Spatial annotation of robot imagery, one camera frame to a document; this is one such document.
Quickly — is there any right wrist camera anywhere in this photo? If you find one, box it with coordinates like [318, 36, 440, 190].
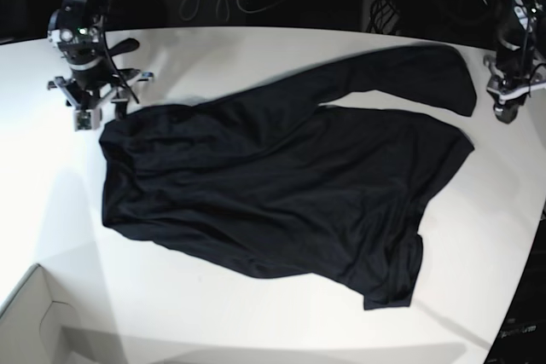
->
[73, 108, 102, 131]

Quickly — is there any white cardboard box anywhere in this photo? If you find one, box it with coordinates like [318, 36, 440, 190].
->
[1, 264, 95, 363]

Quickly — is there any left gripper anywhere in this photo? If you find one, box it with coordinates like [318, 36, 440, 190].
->
[483, 55, 545, 124]

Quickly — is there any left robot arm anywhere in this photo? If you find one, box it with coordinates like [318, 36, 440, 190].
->
[483, 0, 545, 124]

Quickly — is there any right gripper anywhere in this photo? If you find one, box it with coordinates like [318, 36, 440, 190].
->
[47, 68, 154, 121]

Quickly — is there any black t-shirt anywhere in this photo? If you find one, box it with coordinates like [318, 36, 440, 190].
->
[99, 44, 477, 309]

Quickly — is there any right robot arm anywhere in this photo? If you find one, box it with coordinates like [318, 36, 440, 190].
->
[47, 0, 154, 131]

